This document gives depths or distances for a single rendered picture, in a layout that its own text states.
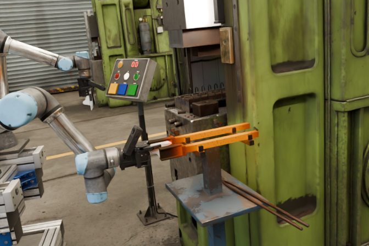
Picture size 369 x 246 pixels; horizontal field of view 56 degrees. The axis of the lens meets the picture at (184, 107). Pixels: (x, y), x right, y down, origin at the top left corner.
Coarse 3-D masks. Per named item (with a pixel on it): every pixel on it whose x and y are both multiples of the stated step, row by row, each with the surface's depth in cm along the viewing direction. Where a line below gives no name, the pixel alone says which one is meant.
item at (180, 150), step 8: (224, 136) 135; (232, 136) 134; (240, 136) 135; (256, 136) 138; (176, 144) 127; (192, 144) 129; (200, 144) 129; (208, 144) 130; (216, 144) 132; (160, 152) 125; (168, 152) 126; (176, 152) 127; (184, 152) 126
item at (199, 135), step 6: (228, 126) 148; (234, 126) 147; (240, 126) 148; (246, 126) 149; (198, 132) 143; (204, 132) 142; (210, 132) 143; (216, 132) 144; (222, 132) 145; (228, 132) 146; (162, 138) 138; (168, 138) 138; (174, 138) 137; (180, 138) 139; (192, 138) 141; (198, 138) 142
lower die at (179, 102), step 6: (222, 90) 204; (180, 96) 202; (186, 96) 195; (192, 96) 196; (198, 96) 196; (204, 96) 195; (210, 96) 195; (216, 96) 197; (180, 102) 201; (186, 102) 193; (192, 102) 191; (180, 108) 202; (186, 108) 194
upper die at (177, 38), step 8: (168, 32) 199; (176, 32) 189; (184, 32) 183; (192, 32) 185; (200, 32) 187; (208, 32) 188; (216, 32) 191; (176, 40) 191; (184, 40) 183; (192, 40) 185; (200, 40) 187; (208, 40) 189; (216, 40) 191
